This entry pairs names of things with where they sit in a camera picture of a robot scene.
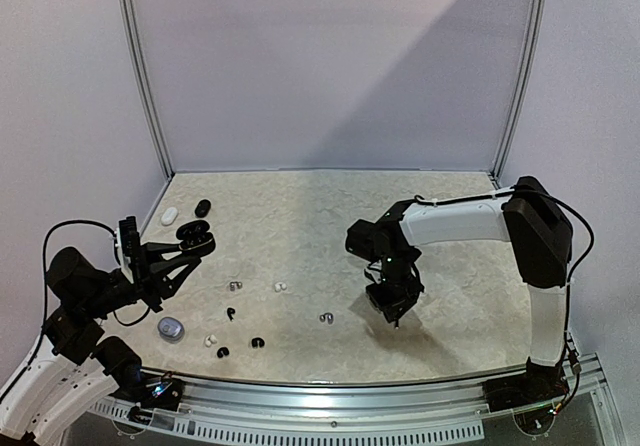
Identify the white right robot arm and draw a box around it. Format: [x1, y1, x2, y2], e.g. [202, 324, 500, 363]
[345, 176, 573, 402]

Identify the glossy black earbud charging case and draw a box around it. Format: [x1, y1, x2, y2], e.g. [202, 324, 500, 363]
[175, 219, 216, 256]

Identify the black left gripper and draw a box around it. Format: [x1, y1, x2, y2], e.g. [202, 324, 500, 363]
[81, 241, 200, 317]

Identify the white earbud lower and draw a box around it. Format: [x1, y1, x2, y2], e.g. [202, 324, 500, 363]
[204, 335, 218, 348]

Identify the aluminium right corner post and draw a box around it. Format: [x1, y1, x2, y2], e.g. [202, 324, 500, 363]
[488, 0, 545, 187]

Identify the silver blue charging case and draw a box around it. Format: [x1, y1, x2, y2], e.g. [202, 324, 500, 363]
[157, 317, 185, 342]

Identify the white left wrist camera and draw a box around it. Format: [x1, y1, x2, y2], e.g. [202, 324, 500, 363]
[114, 216, 142, 284]

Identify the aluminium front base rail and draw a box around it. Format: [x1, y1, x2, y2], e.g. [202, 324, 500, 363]
[171, 354, 627, 445]

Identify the white perforated cable tray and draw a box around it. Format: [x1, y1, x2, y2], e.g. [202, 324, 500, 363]
[68, 398, 485, 445]

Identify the white oval charging case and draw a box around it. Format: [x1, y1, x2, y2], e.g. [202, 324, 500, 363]
[160, 206, 179, 226]

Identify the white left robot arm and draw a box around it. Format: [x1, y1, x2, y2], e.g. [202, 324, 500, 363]
[1, 234, 215, 445]

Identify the silver earbud right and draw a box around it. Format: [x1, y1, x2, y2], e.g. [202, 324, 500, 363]
[319, 312, 334, 325]

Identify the small black closed case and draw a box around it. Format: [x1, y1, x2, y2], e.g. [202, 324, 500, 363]
[194, 199, 211, 219]

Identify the aluminium left corner post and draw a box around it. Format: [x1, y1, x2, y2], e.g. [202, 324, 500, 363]
[119, 0, 175, 181]

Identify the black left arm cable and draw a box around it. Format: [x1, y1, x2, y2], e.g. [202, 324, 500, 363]
[42, 220, 151, 327]

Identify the aluminium corner post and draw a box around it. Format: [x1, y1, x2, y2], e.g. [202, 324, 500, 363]
[488, 0, 545, 187]
[119, 0, 175, 181]

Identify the black ring earbud right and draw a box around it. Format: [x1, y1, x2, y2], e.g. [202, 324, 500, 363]
[251, 337, 265, 348]

